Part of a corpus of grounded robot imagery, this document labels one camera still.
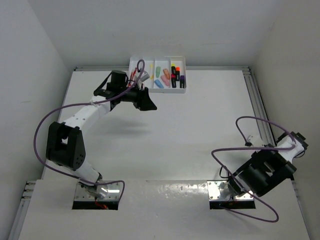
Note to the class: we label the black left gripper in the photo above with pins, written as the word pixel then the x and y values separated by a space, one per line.
pixel 142 102

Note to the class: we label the blue eraser case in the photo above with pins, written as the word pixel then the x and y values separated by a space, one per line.
pixel 158 84

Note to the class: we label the green eraser case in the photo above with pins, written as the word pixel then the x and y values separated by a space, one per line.
pixel 157 71

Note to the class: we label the orange eraser case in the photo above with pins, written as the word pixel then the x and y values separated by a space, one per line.
pixel 167 73

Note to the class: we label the pink cap black highlighter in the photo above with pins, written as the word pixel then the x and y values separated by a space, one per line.
pixel 173 81

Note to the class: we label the yellow cap black highlighter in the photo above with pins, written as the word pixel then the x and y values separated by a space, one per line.
pixel 173 69

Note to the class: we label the purple cap black highlighter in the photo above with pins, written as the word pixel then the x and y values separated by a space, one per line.
pixel 182 82

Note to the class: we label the orange cap highlighter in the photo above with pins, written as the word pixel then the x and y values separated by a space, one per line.
pixel 177 72

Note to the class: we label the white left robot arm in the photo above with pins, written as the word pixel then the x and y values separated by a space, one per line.
pixel 65 143

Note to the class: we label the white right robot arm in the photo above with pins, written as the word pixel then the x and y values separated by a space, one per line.
pixel 268 168

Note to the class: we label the white divided organizer tray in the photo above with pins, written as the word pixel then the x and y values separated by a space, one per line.
pixel 165 63

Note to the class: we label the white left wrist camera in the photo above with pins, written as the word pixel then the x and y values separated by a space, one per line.
pixel 145 76

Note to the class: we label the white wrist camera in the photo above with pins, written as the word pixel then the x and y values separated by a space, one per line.
pixel 145 76
pixel 253 141

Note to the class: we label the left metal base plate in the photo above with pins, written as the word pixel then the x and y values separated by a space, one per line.
pixel 109 192

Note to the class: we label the metal base plate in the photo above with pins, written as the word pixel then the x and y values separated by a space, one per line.
pixel 218 190
pixel 109 192

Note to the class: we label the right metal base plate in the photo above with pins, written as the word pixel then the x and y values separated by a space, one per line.
pixel 218 190

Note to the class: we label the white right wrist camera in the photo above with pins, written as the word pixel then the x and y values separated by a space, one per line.
pixel 253 141

